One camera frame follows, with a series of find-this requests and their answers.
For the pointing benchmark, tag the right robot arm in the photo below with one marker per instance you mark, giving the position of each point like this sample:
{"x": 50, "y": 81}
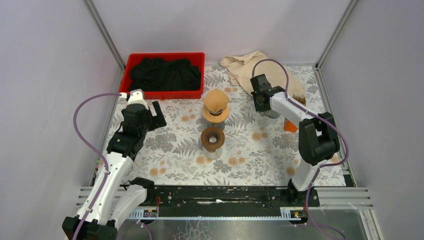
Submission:
{"x": 317, "y": 140}

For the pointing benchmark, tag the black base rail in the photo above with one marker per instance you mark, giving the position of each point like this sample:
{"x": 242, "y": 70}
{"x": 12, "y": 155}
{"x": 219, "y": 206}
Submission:
{"x": 211, "y": 201}

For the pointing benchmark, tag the grey ribbed glass dripper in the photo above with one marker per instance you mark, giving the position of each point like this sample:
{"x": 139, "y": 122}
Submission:
{"x": 271, "y": 114}

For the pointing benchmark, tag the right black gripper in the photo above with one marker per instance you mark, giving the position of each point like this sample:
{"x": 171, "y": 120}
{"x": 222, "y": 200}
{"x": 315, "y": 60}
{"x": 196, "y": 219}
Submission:
{"x": 258, "y": 108}

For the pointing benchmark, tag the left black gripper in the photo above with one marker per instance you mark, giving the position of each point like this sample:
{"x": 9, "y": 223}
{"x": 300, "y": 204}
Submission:
{"x": 149, "y": 117}

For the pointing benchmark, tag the glass coffee carafe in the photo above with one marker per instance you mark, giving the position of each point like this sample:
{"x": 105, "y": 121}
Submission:
{"x": 220, "y": 125}

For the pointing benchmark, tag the light wooden ring holder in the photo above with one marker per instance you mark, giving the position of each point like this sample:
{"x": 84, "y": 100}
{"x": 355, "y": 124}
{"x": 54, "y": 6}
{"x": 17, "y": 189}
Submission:
{"x": 215, "y": 119}

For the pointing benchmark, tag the black cloth in bin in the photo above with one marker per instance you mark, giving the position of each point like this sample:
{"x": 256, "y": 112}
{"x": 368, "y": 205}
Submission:
{"x": 159, "y": 75}

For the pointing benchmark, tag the red plastic bin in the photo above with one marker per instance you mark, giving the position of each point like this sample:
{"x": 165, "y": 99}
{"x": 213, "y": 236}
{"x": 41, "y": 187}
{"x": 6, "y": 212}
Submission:
{"x": 196, "y": 59}

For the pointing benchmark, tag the brown paper coffee filter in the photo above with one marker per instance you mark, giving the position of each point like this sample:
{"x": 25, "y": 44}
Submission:
{"x": 216, "y": 101}

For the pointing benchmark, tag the orange coffee filter box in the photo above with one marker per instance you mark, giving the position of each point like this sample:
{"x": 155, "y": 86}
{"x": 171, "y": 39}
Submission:
{"x": 294, "y": 113}

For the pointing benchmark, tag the beige cloth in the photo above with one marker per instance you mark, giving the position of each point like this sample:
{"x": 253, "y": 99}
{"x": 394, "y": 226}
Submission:
{"x": 240, "y": 70}

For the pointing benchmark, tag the floral patterned table mat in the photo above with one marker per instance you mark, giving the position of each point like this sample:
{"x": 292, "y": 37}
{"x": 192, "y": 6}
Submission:
{"x": 257, "y": 150}

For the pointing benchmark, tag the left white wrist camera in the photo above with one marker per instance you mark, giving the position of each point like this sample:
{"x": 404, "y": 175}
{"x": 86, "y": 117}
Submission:
{"x": 134, "y": 97}

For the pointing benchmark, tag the dark wooden ring holder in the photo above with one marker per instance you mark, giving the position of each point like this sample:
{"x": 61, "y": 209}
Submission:
{"x": 212, "y": 138}

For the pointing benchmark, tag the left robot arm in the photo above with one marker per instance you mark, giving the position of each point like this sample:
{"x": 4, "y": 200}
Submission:
{"x": 100, "y": 217}

